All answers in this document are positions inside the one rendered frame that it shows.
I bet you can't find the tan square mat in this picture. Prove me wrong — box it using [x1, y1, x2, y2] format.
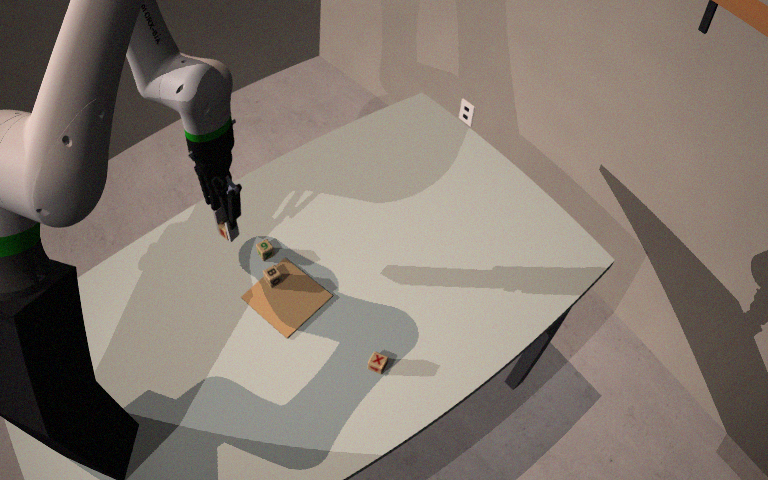
[241, 258, 333, 338]

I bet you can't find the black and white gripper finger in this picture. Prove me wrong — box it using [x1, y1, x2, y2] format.
[194, 166, 224, 233]
[211, 176, 242, 242]

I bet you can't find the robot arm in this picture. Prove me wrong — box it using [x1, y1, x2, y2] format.
[0, 0, 236, 301]

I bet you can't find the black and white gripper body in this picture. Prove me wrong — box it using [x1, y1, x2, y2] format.
[195, 152, 232, 190]

